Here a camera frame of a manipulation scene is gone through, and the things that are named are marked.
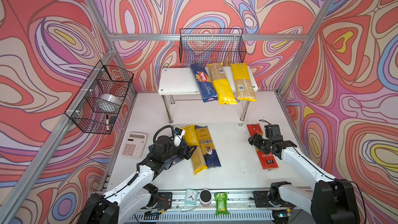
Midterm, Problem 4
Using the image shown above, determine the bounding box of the teal alarm clock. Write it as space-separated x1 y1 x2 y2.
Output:
184 189 199 205

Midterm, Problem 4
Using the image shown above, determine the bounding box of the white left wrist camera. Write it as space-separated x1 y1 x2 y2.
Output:
174 128 185 147

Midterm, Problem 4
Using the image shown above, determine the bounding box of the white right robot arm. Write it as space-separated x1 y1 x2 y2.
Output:
248 124 366 224

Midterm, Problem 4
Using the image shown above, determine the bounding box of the green snack packet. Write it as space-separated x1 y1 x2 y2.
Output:
215 192 230 216

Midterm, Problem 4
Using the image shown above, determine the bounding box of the clear yellow spaghetti bag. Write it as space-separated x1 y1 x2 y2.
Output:
231 63 257 102

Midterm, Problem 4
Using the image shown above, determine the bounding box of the yellow Pastatime spaghetti bag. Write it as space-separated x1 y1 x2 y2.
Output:
182 125 208 175

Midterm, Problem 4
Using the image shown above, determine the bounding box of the silver tape roll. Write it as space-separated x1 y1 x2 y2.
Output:
99 93 122 105

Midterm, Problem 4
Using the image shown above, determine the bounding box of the black wire basket left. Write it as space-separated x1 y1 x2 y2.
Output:
65 61 134 135

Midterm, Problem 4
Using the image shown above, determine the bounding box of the black wire basket back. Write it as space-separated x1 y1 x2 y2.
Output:
179 27 247 66

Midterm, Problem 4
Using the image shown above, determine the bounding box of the white two-tier shelf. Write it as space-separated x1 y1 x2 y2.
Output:
158 68 252 125

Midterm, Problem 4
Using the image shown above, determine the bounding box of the blue Ankara spaghetti bag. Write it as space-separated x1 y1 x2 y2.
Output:
195 125 221 168

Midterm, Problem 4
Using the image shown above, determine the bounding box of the white pink calculator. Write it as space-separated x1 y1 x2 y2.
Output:
122 132 147 159

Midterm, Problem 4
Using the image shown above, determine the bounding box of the blue Barilla spaghetti box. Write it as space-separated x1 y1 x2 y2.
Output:
190 63 218 103

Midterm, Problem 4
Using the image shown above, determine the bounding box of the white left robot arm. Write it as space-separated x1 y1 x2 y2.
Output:
76 135 197 224

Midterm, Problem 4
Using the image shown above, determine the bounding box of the red spaghetti bag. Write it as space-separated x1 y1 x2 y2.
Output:
247 124 279 170

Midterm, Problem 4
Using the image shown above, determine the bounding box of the blue Barilla rigatoni box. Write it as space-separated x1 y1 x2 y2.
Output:
148 144 183 168

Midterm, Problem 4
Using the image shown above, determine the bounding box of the aluminium frame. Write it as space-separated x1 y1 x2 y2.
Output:
1 0 325 205

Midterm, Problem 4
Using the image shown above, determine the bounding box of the black wire basket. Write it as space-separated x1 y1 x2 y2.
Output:
65 61 134 135
179 27 247 66

